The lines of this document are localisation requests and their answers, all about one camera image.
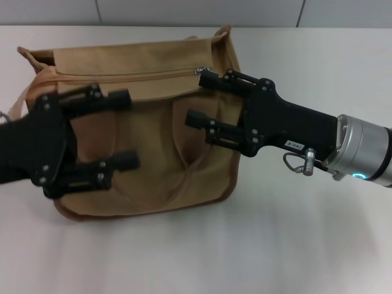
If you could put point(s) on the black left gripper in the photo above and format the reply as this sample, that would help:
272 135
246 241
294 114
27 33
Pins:
36 147

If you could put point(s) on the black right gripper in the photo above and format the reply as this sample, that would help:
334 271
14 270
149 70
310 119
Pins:
284 125

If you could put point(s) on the silver metal zipper pull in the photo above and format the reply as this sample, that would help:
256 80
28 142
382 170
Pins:
202 70

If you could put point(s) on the khaki canvas food bag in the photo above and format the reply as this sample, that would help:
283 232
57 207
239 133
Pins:
153 159

